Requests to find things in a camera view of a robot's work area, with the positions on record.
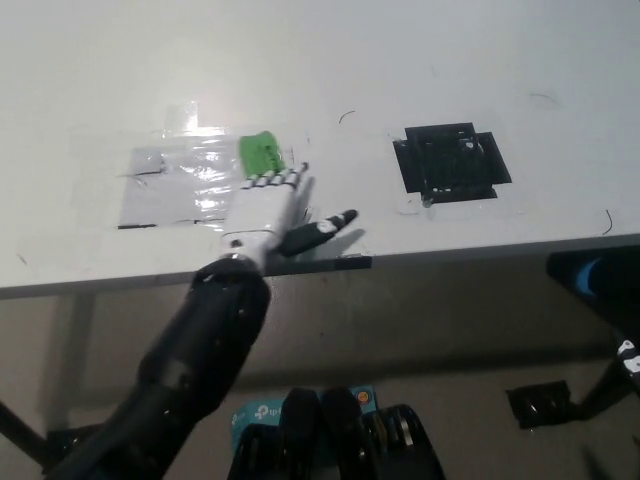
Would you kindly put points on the black and white right hand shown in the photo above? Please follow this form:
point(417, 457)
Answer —
point(629, 360)

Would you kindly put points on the white and black left hand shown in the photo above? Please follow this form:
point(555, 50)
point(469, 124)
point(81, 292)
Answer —
point(260, 210)

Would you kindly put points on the green whiteboard eraser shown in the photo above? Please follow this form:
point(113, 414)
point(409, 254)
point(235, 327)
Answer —
point(259, 152)

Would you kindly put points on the clear tape patch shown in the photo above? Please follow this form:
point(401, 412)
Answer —
point(175, 185)

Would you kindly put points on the black and blue object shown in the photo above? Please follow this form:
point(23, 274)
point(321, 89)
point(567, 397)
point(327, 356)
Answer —
point(585, 275)

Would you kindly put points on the black floor tape patch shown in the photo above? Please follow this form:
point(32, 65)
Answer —
point(70, 440)
point(535, 405)

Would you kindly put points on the small black tape strip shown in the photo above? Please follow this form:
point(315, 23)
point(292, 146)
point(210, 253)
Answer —
point(356, 263)

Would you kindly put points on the black square tape patch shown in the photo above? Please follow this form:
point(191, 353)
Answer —
point(450, 162)

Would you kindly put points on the teal router box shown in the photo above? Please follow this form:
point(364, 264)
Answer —
point(252, 412)

